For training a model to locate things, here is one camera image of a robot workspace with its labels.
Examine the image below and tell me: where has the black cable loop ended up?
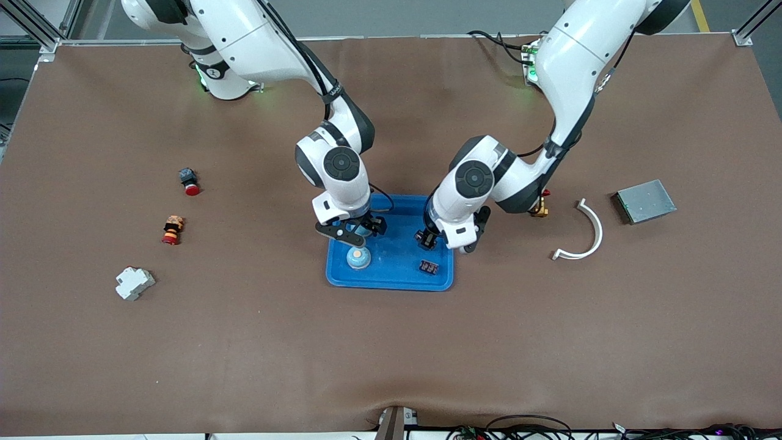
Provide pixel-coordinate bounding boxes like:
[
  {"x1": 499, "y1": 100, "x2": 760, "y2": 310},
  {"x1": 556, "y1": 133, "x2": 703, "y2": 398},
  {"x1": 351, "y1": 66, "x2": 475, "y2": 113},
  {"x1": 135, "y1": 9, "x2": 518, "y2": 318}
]
[{"x1": 486, "y1": 414, "x2": 573, "y2": 440}]

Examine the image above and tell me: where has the metal table edge bracket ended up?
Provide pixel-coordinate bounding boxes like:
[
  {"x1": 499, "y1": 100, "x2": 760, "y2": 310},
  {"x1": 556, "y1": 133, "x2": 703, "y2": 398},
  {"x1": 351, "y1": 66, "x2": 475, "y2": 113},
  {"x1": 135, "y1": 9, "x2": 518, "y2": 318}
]
[{"x1": 375, "y1": 406, "x2": 420, "y2": 440}]

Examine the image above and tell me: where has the red button grey body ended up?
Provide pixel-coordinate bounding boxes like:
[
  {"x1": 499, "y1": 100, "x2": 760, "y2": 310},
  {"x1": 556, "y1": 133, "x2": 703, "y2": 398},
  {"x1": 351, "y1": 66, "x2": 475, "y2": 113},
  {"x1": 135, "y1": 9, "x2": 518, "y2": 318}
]
[{"x1": 178, "y1": 168, "x2": 202, "y2": 197}]

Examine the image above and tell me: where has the grey metal box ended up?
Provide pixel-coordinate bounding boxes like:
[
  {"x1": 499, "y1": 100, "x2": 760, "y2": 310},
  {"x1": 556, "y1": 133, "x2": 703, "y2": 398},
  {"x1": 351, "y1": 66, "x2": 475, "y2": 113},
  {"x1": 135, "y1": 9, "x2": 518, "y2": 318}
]
[{"x1": 612, "y1": 179, "x2": 678, "y2": 226}]

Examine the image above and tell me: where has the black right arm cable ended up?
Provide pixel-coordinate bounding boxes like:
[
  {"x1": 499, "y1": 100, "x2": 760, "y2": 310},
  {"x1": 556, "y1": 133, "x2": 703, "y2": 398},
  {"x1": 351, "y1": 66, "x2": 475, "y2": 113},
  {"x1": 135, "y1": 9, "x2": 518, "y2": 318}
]
[{"x1": 257, "y1": 0, "x2": 395, "y2": 215}]

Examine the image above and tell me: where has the white curved plastic piece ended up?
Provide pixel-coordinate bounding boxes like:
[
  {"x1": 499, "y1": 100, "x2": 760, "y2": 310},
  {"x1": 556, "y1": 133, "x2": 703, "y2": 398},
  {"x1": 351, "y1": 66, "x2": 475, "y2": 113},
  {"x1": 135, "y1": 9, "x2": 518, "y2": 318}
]
[{"x1": 552, "y1": 198, "x2": 604, "y2": 262}]

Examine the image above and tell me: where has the blue plastic tray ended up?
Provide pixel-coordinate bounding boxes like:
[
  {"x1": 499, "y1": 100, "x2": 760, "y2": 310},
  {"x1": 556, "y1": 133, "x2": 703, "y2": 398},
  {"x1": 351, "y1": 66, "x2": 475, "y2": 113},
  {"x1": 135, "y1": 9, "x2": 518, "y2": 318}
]
[{"x1": 326, "y1": 193, "x2": 455, "y2": 292}]

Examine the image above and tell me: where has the black left base cable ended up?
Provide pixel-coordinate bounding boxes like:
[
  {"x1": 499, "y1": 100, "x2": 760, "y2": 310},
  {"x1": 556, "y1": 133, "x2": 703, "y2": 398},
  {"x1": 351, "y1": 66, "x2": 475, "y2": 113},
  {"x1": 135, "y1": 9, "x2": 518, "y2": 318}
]
[{"x1": 467, "y1": 29, "x2": 539, "y2": 65}]

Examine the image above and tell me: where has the aluminium frame profile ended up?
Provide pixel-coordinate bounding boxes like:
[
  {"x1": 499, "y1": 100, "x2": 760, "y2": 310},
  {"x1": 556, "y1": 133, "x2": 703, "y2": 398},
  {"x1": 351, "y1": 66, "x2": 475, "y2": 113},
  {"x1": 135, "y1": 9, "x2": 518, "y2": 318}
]
[
  {"x1": 732, "y1": 0, "x2": 782, "y2": 47},
  {"x1": 0, "y1": 0, "x2": 83, "y2": 54}
]

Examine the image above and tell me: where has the white plastic circuit breaker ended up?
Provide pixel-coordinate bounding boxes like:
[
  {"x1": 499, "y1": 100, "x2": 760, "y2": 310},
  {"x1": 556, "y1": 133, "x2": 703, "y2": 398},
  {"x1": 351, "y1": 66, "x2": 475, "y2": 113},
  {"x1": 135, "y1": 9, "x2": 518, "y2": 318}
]
[{"x1": 115, "y1": 266, "x2": 156, "y2": 301}]

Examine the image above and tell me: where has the tangled wire bundle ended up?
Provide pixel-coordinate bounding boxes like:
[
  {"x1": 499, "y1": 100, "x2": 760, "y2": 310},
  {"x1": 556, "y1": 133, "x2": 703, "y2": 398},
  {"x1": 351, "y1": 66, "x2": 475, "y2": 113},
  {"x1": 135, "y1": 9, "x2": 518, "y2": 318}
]
[{"x1": 611, "y1": 422, "x2": 782, "y2": 440}]

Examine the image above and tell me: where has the red button orange black body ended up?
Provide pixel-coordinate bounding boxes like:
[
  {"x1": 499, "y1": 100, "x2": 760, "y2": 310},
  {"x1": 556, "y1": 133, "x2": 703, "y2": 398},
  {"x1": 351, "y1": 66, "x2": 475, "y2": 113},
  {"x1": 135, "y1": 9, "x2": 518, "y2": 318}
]
[{"x1": 161, "y1": 215, "x2": 185, "y2": 246}]

